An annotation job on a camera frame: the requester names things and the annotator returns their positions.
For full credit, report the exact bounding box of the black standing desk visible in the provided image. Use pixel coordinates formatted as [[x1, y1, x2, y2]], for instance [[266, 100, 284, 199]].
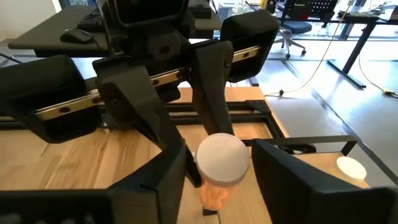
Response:
[[326, 9, 398, 90]]

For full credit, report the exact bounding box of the blue office chair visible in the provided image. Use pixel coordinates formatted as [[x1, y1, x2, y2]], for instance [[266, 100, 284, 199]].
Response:
[[273, 20, 313, 60]]

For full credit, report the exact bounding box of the black computer mouse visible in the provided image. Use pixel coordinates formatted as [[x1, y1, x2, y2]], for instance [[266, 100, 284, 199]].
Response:
[[59, 28, 95, 44]]

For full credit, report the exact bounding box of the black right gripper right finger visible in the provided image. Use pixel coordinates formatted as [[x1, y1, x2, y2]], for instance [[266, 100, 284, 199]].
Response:
[[251, 139, 352, 224]]

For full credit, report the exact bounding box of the orange medicine bottle white cap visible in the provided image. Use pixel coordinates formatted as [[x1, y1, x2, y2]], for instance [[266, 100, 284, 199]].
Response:
[[195, 133, 250, 211]]

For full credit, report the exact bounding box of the black pegboard panel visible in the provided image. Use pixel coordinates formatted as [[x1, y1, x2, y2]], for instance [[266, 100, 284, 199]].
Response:
[[285, 0, 338, 19]]

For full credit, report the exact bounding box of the dark grey desk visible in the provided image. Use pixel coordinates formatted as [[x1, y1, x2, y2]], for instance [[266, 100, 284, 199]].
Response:
[[7, 4, 223, 58]]

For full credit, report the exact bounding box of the wooden shelf with black legs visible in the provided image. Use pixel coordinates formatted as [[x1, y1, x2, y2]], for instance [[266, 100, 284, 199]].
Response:
[[202, 135, 371, 216]]

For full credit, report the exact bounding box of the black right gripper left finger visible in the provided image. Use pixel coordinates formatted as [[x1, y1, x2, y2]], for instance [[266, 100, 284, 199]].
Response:
[[107, 140, 187, 224]]

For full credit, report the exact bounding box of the yellow medicine bottle white cap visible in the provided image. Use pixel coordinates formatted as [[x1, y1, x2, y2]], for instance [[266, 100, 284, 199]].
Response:
[[336, 156, 370, 189]]

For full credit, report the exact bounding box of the black flat desk device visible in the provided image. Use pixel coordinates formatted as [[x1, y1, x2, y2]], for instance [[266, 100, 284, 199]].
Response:
[[76, 8, 105, 32]]

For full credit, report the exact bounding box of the yellow power cable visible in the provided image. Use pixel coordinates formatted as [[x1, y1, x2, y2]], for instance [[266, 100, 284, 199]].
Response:
[[264, 4, 398, 98]]

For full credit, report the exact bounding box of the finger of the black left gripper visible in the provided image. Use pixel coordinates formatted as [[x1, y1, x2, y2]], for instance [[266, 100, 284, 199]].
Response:
[[190, 40, 234, 135], [92, 55, 202, 189]]

